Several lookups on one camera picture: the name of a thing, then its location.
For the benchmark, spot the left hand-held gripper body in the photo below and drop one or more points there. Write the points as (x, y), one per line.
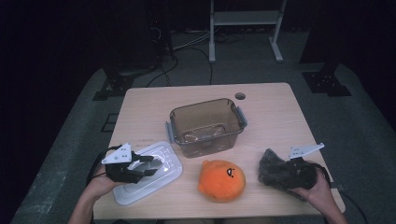
(121, 171)

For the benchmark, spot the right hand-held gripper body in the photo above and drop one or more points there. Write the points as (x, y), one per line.
(300, 174)

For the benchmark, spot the white box lid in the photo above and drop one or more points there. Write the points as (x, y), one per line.
(146, 189)

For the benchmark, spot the brown transparent storage box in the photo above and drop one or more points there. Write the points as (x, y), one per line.
(205, 121)

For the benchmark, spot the orange plush toy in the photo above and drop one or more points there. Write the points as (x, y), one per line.
(221, 183)

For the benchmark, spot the person's left hand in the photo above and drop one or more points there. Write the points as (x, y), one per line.
(101, 185)

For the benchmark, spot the person's right hand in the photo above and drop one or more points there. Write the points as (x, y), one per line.
(319, 194)

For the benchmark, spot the grey table edge clip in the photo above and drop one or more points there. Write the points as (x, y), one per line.
(338, 186)

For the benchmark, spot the black stand base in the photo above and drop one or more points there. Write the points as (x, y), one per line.
(325, 82)
(116, 84)

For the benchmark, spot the white metal stand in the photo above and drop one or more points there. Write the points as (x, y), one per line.
(246, 18)

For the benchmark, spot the black floor frame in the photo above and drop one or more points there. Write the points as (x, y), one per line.
(103, 128)

